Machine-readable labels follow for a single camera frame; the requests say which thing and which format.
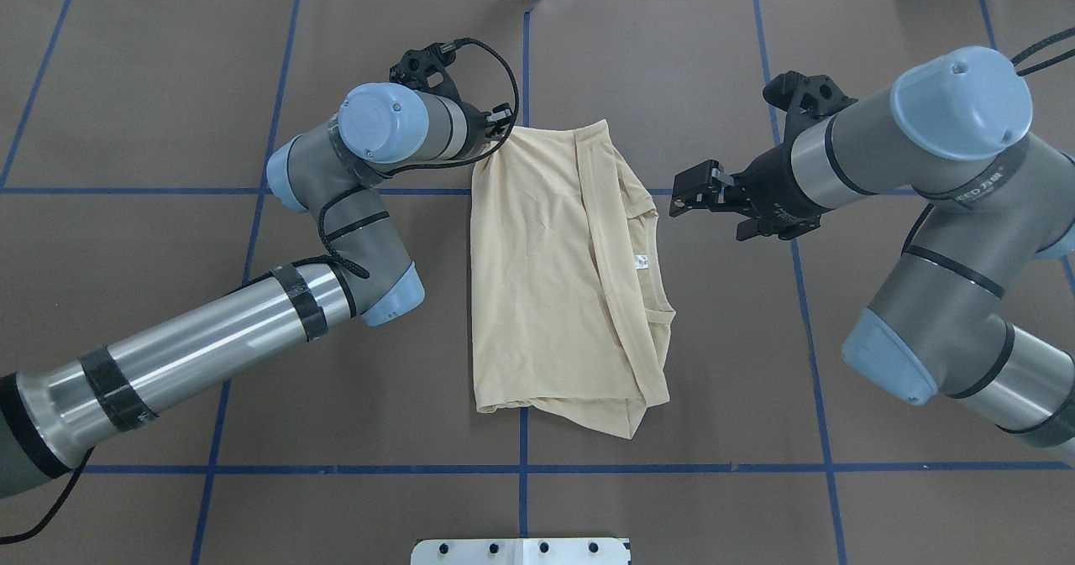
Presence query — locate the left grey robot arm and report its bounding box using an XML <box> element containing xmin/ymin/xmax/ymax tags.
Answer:
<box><xmin>1</xmin><ymin>38</ymin><xmax>518</xmax><ymax>497</ymax></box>

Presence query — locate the cream long-sleeve graphic shirt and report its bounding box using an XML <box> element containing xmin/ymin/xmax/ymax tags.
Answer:
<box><xmin>469</xmin><ymin>120</ymin><xmax>676</xmax><ymax>439</ymax></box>

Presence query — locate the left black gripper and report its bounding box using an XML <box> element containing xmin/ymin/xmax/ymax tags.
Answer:
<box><xmin>389</xmin><ymin>41</ymin><xmax>515</xmax><ymax>159</ymax></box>

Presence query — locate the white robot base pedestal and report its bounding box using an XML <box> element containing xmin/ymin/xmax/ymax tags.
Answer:
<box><xmin>410</xmin><ymin>536</ymin><xmax>632</xmax><ymax>564</ymax></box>

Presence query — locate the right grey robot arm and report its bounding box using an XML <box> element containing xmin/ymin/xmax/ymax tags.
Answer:
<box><xmin>669</xmin><ymin>29</ymin><xmax>1074</xmax><ymax>464</ymax></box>

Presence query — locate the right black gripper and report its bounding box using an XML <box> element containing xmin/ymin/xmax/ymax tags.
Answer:
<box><xmin>669</xmin><ymin>71</ymin><xmax>857</xmax><ymax>241</ymax></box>

